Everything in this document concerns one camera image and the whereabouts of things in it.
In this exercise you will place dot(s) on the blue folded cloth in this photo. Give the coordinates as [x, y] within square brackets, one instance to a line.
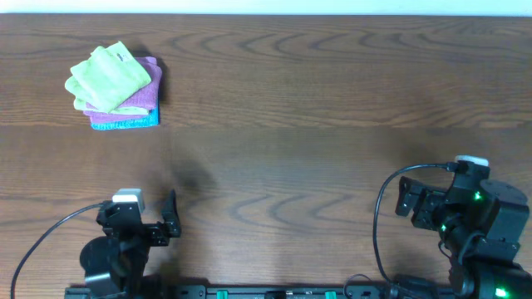
[150, 120]

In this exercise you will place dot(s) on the purple folded cloth lower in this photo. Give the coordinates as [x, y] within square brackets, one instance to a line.
[101, 118]

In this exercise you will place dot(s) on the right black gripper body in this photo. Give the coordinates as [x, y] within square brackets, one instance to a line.
[433, 214]

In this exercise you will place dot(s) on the light green cloth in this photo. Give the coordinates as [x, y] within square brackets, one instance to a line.
[104, 81]

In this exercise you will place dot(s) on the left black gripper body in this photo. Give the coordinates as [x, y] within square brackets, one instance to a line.
[149, 231]

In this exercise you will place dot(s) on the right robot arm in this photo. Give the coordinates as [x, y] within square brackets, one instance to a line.
[479, 221]

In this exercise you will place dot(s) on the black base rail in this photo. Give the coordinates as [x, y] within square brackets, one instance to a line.
[366, 291]

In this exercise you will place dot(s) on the yellow-green folded cloth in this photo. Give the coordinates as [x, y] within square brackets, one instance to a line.
[129, 111]

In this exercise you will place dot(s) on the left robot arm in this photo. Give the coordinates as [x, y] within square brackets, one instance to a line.
[114, 264]

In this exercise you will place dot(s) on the purple folded cloth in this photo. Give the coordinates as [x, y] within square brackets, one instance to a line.
[101, 118]
[146, 97]

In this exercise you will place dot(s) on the purple folded cloth top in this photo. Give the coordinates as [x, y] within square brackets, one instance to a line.
[146, 97]

